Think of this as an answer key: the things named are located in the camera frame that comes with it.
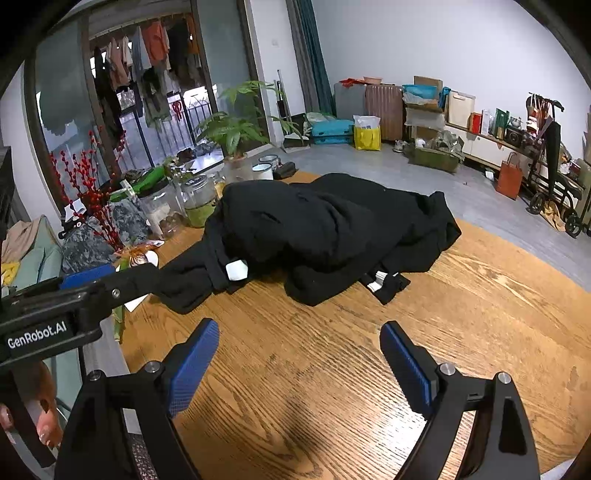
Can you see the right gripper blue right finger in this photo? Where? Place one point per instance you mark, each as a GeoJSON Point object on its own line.
{"type": "Point", "coordinates": [413, 367]}

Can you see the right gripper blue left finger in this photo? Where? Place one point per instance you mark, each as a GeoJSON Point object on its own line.
{"type": "Point", "coordinates": [186, 364]}

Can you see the black garment with white tag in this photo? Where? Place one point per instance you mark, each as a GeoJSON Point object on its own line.
{"type": "Point", "coordinates": [256, 227]}

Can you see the black clothes pile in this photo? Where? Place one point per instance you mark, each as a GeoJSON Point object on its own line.
{"type": "Point", "coordinates": [373, 228]}

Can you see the person's left hand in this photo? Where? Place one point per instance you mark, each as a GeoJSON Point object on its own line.
{"type": "Point", "coordinates": [37, 390]}

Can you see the black striped cuff garment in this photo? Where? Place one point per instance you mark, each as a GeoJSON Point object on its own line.
{"type": "Point", "coordinates": [385, 286]}

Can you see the red berry branches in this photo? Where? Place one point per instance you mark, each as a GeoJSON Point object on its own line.
{"type": "Point", "coordinates": [86, 200]}

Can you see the glass jar green contents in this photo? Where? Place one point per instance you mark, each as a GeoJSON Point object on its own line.
{"type": "Point", "coordinates": [199, 199]}

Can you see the olive green crate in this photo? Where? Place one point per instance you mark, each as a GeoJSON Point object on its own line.
{"type": "Point", "coordinates": [430, 158]}

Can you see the orange paper bag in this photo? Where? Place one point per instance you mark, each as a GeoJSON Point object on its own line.
{"type": "Point", "coordinates": [510, 177]}

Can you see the white low cabinet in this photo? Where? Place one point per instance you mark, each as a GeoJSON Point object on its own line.
{"type": "Point", "coordinates": [489, 151]}

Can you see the yellow shopping bag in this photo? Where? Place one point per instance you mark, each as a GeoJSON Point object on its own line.
{"type": "Point", "coordinates": [367, 139]}

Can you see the green potted plant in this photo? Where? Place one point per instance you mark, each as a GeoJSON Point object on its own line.
{"type": "Point", "coordinates": [239, 128]}

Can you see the teal suitcase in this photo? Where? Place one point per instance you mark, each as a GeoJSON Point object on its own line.
{"type": "Point", "coordinates": [330, 132]}

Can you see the brown ribbed suitcase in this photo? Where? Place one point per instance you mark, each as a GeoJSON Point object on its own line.
{"type": "Point", "coordinates": [386, 102]}

